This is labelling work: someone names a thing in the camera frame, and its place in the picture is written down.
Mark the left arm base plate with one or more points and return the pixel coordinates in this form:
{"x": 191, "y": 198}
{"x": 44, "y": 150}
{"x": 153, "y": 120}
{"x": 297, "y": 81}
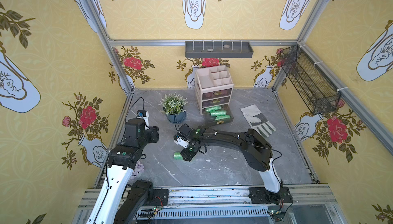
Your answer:
{"x": 156, "y": 198}

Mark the grey wall shelf tray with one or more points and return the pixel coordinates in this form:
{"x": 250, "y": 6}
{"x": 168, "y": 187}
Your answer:
{"x": 218, "y": 49}

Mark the black wire mesh basket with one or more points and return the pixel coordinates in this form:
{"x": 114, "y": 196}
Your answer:
{"x": 313, "y": 86}

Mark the purple artificial flower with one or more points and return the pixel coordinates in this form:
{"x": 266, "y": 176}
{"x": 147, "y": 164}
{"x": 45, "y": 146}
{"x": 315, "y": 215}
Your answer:
{"x": 138, "y": 170}

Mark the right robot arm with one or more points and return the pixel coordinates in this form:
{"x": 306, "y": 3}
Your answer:
{"x": 257, "y": 152}

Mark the beige drawer organizer cabinet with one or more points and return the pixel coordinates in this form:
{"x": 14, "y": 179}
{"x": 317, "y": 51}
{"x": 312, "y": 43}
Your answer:
{"x": 212, "y": 79}

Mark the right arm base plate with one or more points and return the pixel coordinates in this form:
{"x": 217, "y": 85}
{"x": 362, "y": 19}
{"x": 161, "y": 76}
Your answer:
{"x": 260, "y": 195}

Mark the green roll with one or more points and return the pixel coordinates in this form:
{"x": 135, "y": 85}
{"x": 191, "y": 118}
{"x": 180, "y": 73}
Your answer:
{"x": 214, "y": 108}
{"x": 218, "y": 112}
{"x": 222, "y": 117}
{"x": 178, "y": 156}

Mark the transparent bottom drawer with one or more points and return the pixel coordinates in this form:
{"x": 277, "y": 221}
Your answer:
{"x": 210, "y": 120}

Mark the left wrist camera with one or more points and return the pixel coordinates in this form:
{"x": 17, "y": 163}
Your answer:
{"x": 143, "y": 114}

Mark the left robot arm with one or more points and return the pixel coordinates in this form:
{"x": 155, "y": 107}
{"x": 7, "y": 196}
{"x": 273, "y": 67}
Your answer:
{"x": 120, "y": 165}

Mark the potted green plant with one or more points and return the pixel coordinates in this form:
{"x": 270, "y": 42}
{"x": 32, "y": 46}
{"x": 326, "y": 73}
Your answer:
{"x": 174, "y": 107}

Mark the transparent top drawer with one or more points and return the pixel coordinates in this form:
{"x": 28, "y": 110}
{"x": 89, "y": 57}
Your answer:
{"x": 216, "y": 94}

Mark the transparent drawer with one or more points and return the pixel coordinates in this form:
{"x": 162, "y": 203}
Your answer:
{"x": 210, "y": 120}
{"x": 216, "y": 94}
{"x": 215, "y": 102}

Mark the green roll bottom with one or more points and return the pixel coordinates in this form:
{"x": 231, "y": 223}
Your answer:
{"x": 178, "y": 156}

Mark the white work glove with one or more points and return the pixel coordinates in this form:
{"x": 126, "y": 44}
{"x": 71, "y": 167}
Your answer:
{"x": 258, "y": 121}

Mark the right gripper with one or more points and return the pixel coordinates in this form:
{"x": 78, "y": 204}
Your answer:
{"x": 187, "y": 153}

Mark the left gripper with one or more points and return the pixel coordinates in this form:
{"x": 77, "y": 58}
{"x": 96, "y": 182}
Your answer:
{"x": 152, "y": 134}

